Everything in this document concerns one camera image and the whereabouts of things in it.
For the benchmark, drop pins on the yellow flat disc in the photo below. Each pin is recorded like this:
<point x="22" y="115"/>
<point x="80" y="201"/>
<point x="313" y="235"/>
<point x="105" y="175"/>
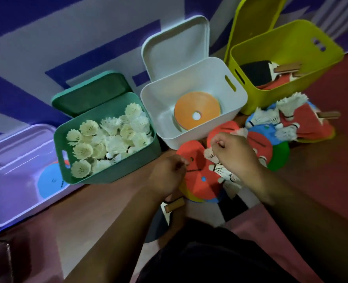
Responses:
<point x="318" y="139"/>
<point x="191" y="196"/>

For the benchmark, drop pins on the person's left hand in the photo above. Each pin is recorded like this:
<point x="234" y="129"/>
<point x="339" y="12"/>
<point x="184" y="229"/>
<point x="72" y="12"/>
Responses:
<point x="166" y="176"/>

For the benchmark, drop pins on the white plastic bin lid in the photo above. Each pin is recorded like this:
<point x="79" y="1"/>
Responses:
<point x="176" y="47"/>

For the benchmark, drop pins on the person's left fingers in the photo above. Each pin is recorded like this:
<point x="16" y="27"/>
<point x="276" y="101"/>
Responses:
<point x="182" y="165"/>

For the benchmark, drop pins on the person's right fingers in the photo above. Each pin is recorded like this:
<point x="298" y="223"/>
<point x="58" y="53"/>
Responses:
<point x="219" y="142"/>

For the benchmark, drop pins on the light blue flat disc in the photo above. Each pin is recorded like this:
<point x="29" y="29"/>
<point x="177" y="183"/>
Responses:
<point x="50" y="182"/>

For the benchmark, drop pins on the white plastic storage bin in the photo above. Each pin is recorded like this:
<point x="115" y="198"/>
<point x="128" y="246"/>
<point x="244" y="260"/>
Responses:
<point x="212" y="73"/>

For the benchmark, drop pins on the person's right forearm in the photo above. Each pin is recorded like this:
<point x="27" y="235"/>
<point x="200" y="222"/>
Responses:
<point x="309" y="223"/>

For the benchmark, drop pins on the pile of white shuttlecocks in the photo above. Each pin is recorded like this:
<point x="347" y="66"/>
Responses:
<point x="109" y="141"/>

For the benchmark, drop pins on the stack of orange discs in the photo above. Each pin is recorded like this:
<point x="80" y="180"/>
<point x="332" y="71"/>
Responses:
<point x="191" y="106"/>

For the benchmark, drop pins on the pink cloth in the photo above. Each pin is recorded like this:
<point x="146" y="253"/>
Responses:
<point x="265" y="241"/>

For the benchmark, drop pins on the white feather shuttlecock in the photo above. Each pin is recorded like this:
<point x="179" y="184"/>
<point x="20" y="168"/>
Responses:
<point x="263" y="116"/>
<point x="219" y="170"/>
<point x="286" y="133"/>
<point x="231" y="185"/>
<point x="211" y="156"/>
<point x="290" y="104"/>

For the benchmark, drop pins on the large red table tennis paddle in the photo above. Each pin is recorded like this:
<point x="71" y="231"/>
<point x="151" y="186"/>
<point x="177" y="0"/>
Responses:
<point x="306" y="123"/>

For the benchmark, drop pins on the yellow-green plastic bin lid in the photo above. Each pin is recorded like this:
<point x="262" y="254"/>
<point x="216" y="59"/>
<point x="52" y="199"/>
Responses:
<point x="250" y="20"/>

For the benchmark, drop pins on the green plastic storage bin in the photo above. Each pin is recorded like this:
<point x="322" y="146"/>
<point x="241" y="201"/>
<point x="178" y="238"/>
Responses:
<point x="132" y="165"/>

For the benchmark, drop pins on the large red disc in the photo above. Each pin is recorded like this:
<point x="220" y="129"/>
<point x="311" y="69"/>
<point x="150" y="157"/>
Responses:
<point x="197" y="185"/>

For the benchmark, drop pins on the person's black shorts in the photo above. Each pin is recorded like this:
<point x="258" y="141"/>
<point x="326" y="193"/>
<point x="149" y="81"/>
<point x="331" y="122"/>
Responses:
<point x="209" y="256"/>

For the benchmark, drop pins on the green flat disc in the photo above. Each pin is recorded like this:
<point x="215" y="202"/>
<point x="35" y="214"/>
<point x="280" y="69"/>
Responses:
<point x="281" y="156"/>

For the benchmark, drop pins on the person's right hand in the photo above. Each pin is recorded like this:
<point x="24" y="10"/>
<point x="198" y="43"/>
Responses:
<point x="238" y="156"/>

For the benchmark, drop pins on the purple plastic storage bin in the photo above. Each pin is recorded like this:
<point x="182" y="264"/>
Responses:
<point x="11" y="197"/>

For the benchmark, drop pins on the black table tennis paddle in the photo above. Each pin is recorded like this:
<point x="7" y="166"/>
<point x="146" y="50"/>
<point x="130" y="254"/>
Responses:
<point x="255" y="73"/>

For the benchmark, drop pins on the yellow-green plastic storage bin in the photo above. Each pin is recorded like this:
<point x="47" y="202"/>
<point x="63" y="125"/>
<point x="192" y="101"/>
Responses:
<point x="283" y="47"/>

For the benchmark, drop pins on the green plastic bin lid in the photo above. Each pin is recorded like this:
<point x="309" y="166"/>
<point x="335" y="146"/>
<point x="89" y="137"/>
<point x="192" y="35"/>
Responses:
<point x="91" y="94"/>

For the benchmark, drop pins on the person's left forearm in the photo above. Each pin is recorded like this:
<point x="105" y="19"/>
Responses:
<point x="123" y="232"/>

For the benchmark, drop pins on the purple plastic bin lid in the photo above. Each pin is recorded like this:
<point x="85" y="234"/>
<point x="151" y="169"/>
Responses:
<point x="17" y="138"/>

